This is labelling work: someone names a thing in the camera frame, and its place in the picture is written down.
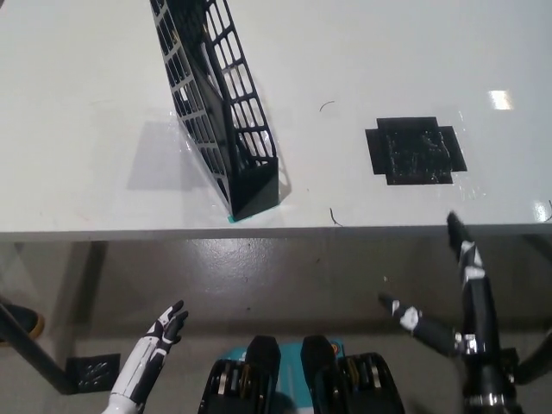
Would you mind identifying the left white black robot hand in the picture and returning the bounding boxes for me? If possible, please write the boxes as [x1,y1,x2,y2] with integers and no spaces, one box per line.
[110,300,190,405]

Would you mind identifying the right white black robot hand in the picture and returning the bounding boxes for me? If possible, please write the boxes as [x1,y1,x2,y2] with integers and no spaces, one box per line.
[378,210,517,372]

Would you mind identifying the dark green USC notebook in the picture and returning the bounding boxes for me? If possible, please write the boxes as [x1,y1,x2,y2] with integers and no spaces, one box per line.
[183,0,237,172]

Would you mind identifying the black mesh file shelf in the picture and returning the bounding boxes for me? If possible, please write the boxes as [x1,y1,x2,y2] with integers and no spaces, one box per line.
[148,0,280,218]

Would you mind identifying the black slanted table leg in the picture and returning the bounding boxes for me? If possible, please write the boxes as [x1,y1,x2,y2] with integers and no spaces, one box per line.
[515,329,552,385]
[0,297,77,394]

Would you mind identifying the dark shoe with tan sole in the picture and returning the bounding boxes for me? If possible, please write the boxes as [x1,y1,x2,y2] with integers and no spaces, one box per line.
[0,304,46,344]

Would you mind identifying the black tape patch on table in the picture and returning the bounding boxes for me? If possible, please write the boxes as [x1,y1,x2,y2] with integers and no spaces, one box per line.
[365,116,468,186]

